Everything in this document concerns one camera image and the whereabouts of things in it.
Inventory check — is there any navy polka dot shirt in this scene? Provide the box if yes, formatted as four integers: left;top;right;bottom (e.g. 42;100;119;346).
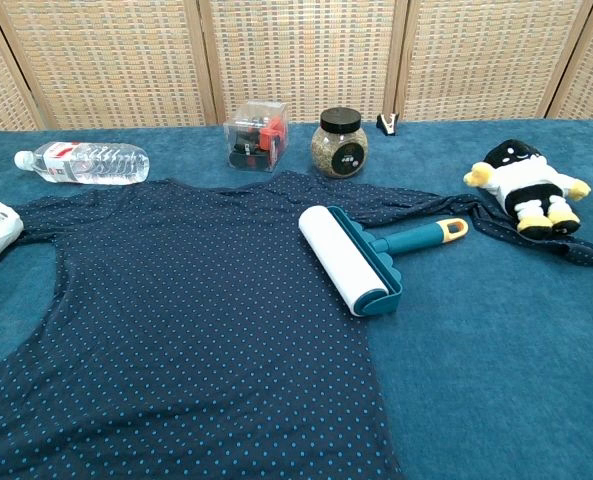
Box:
0;170;593;480

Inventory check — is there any woven bamboo folding screen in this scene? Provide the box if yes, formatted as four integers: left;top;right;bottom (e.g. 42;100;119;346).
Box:
0;0;593;137

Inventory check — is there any teal lint roller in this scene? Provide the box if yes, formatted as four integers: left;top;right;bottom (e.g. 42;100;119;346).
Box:
297;205;470;317

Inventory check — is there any glass jar with black lid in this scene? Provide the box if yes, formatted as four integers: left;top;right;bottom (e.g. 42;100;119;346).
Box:
310;107;367;179

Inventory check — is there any clear plastic water bottle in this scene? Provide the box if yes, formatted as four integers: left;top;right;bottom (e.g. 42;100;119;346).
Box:
13;141;151;186

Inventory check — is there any clear box of binder clips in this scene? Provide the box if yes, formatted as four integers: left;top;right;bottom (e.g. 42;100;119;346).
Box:
223;100;292;175

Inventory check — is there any black and white plush toy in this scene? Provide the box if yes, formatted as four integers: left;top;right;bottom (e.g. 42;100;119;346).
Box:
463;138;593;239

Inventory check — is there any teal blue tablecloth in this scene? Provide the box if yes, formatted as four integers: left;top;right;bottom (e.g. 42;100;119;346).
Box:
0;118;593;480

